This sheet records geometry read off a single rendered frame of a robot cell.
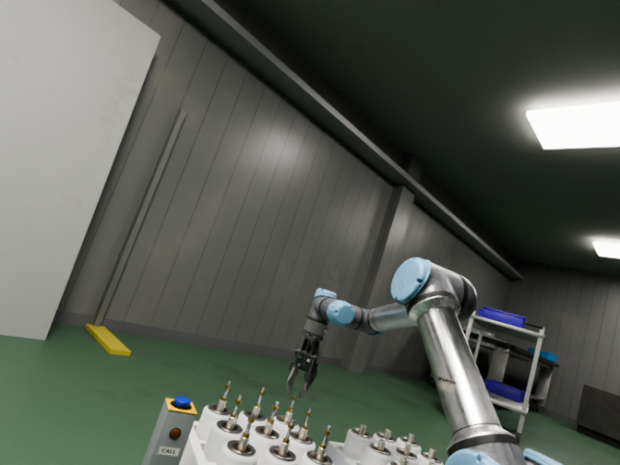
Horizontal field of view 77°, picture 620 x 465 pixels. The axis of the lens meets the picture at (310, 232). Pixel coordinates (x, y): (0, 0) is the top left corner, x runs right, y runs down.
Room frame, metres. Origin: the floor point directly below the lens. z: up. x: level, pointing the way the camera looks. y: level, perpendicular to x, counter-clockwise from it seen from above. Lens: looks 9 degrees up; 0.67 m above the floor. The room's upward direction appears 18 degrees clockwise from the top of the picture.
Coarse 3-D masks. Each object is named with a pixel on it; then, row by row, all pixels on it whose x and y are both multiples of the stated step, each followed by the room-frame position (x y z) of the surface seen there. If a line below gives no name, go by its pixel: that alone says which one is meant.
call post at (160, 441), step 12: (168, 420) 0.97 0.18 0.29; (180, 420) 0.99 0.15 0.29; (192, 420) 1.00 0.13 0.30; (156, 432) 1.00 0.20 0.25; (168, 432) 0.98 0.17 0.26; (180, 432) 0.99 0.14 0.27; (156, 444) 0.97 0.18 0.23; (168, 444) 0.98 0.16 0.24; (180, 444) 0.99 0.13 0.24; (144, 456) 1.03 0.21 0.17; (156, 456) 0.98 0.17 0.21; (168, 456) 0.99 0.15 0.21; (180, 456) 1.00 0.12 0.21
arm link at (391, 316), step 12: (468, 288) 0.90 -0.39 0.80; (468, 300) 0.89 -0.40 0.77; (372, 312) 1.24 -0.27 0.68; (384, 312) 1.18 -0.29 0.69; (396, 312) 1.13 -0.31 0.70; (468, 312) 0.91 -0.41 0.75; (360, 324) 1.25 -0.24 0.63; (372, 324) 1.23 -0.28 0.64; (384, 324) 1.19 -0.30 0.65; (396, 324) 1.15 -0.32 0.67; (408, 324) 1.11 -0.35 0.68
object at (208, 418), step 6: (204, 408) 1.26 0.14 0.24; (204, 414) 1.23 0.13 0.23; (210, 414) 1.22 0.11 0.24; (216, 414) 1.22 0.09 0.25; (204, 420) 1.23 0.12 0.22; (210, 420) 1.22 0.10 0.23; (216, 420) 1.22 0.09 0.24; (198, 426) 1.24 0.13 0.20; (204, 426) 1.22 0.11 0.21; (210, 426) 1.22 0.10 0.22; (198, 432) 1.23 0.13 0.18; (204, 432) 1.22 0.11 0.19; (198, 438) 1.23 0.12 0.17; (204, 438) 1.22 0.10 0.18
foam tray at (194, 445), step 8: (192, 432) 1.23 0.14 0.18; (192, 440) 1.18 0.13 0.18; (200, 440) 1.19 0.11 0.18; (192, 448) 1.14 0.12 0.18; (200, 448) 1.15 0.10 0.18; (184, 456) 1.18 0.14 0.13; (192, 456) 1.12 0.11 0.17; (200, 456) 1.11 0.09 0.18; (184, 464) 1.16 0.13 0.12; (192, 464) 1.10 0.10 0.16; (200, 464) 1.06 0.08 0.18; (208, 464) 1.08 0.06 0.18
